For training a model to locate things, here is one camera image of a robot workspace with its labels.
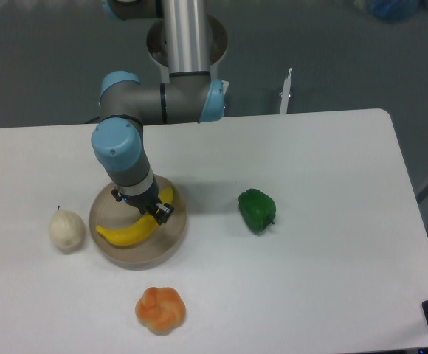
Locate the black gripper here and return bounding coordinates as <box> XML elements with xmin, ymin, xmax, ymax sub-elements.
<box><xmin>111</xmin><ymin>178</ymin><xmax>173</xmax><ymax>225</ymax></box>

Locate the yellow banana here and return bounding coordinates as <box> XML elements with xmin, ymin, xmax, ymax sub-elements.
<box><xmin>96</xmin><ymin>187</ymin><xmax>174</xmax><ymax>246</ymax></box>

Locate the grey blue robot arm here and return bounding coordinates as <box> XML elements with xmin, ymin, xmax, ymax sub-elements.
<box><xmin>91</xmin><ymin>1</ymin><xmax>224</xmax><ymax>224</ymax></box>

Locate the beige round plate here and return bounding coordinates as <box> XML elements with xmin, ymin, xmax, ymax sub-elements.
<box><xmin>89</xmin><ymin>176</ymin><xmax>188</xmax><ymax>269</ymax></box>

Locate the green bell pepper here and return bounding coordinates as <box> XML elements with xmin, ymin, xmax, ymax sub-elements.
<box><xmin>238</xmin><ymin>189</ymin><xmax>277</xmax><ymax>234</ymax></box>

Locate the orange knotted bread roll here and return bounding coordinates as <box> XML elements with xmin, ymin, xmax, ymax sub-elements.
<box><xmin>134</xmin><ymin>287</ymin><xmax>186</xmax><ymax>336</ymax></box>

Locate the white pear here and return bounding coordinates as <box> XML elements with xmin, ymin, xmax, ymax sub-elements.
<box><xmin>48</xmin><ymin>206</ymin><xmax>85</xmax><ymax>254</ymax></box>

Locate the blue plastic bag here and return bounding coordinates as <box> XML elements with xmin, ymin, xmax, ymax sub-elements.
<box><xmin>365</xmin><ymin>0</ymin><xmax>420</xmax><ymax>23</ymax></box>

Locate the white metal bracket right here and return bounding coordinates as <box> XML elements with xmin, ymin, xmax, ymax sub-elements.
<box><xmin>279</xmin><ymin>67</ymin><xmax>293</xmax><ymax>114</ymax></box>

